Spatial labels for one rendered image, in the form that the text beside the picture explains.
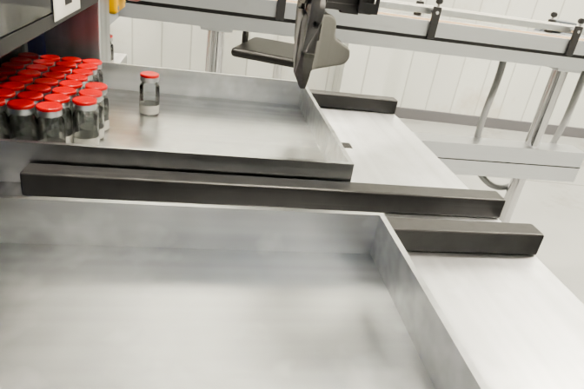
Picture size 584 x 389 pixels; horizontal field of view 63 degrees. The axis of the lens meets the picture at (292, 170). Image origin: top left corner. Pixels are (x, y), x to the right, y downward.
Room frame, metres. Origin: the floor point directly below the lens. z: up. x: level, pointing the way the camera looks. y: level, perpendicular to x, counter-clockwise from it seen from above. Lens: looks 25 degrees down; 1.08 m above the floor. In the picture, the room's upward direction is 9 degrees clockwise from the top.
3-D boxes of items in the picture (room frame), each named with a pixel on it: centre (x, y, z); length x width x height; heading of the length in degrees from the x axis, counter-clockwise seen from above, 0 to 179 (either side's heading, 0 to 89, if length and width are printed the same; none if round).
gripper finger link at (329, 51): (0.56, -0.02, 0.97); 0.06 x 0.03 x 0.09; 102
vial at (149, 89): (0.51, 0.17, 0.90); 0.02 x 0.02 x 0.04
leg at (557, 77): (1.65, -0.84, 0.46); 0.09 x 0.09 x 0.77; 12
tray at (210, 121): (0.47, 0.14, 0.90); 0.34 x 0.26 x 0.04; 102
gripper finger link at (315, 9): (0.55, 0.00, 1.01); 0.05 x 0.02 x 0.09; 12
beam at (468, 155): (1.53, -0.26, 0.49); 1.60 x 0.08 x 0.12; 102
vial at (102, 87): (0.44, 0.20, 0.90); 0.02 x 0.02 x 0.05
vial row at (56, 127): (0.45, 0.23, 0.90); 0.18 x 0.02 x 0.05; 12
